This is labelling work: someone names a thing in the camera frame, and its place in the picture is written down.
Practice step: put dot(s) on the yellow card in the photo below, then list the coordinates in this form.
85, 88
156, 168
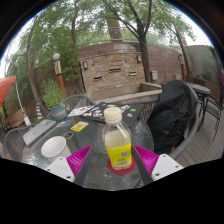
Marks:
79, 126

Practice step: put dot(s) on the wooden lamp post with globe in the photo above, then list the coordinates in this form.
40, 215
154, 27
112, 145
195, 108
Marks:
60, 80

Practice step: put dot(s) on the orange parasol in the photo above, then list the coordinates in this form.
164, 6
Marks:
6, 86

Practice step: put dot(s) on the wall lantern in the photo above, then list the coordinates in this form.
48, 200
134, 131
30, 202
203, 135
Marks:
139, 59
85, 65

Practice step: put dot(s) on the white sticker sheet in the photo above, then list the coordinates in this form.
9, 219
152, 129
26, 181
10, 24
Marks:
80, 111

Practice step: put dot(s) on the blue sticker card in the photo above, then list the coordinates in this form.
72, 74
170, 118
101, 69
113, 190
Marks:
64, 123

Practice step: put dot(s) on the large dark forked tree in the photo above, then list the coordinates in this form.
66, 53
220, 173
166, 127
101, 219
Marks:
145, 63

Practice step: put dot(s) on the grey wall box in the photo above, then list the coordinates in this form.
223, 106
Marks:
154, 75

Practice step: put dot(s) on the black backpack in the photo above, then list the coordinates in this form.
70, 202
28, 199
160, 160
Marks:
171, 116

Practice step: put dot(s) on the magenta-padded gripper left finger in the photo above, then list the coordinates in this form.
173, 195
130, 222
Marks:
78, 160

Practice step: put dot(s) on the small dark round table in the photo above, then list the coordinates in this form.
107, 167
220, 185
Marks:
200, 89

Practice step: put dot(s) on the black laptop with stickers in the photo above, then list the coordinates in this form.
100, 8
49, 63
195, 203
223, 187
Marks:
133, 115

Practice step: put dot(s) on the grey laptop with stickers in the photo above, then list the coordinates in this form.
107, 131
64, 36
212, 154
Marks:
38, 131

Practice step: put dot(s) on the blue yellow striped cone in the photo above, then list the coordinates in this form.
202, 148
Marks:
39, 111

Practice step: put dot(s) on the potted plant in teal pot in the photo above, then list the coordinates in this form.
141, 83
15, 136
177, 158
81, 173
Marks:
58, 113

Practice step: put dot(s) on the thin tree by wall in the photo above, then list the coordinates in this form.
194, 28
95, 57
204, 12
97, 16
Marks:
185, 56

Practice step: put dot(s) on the clear bottle with yellow label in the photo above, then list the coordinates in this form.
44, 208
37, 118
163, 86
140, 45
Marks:
118, 150

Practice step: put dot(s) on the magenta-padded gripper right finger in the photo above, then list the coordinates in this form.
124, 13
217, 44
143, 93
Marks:
146, 160

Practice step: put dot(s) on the white mug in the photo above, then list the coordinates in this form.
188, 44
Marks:
55, 148

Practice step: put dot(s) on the leaning slender tree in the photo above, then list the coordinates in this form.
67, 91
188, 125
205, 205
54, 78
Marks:
31, 73

